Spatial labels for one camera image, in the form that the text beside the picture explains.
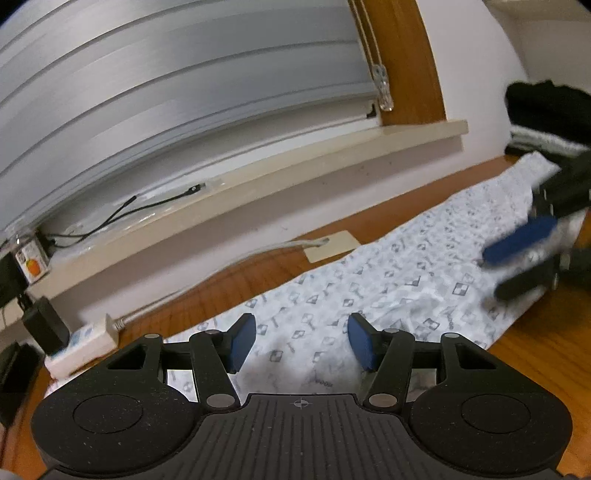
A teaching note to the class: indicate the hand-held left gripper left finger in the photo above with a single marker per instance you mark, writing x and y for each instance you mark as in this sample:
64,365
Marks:
241,341

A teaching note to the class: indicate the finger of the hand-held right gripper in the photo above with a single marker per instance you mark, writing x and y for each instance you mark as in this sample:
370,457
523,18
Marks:
517,242
526,279

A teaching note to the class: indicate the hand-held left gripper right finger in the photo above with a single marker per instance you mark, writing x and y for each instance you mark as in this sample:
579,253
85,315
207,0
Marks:
361,341

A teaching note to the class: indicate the white printed pajama pants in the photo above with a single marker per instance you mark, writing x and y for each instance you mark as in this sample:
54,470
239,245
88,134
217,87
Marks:
369,286

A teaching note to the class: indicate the white printed folded garment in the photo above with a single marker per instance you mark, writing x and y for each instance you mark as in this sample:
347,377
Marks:
545,139

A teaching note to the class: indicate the dark folded garment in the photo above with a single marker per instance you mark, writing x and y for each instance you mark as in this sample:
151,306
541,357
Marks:
519,150

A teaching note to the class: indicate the beige outlet plate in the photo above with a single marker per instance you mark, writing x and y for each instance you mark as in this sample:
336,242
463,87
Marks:
332,247

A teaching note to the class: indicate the white power strip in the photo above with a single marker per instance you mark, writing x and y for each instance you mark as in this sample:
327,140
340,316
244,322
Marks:
85,344

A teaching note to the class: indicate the beige window sill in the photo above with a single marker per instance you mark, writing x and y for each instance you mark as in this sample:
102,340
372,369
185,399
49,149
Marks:
277,175

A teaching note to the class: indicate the black power adapter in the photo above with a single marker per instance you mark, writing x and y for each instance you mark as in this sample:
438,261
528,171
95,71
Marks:
46,325

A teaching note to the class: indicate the clear jar orange label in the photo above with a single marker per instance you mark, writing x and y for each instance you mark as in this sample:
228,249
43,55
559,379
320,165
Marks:
31,261

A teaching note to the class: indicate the black flat device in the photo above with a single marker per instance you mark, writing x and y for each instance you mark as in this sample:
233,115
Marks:
18,383

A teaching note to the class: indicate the black box on sill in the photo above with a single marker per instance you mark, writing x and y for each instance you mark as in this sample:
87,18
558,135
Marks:
10,281

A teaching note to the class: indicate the grey window blind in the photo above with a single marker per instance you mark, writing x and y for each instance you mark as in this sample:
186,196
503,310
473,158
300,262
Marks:
184,92

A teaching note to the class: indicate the wooden window frame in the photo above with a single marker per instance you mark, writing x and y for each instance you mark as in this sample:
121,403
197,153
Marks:
411,69

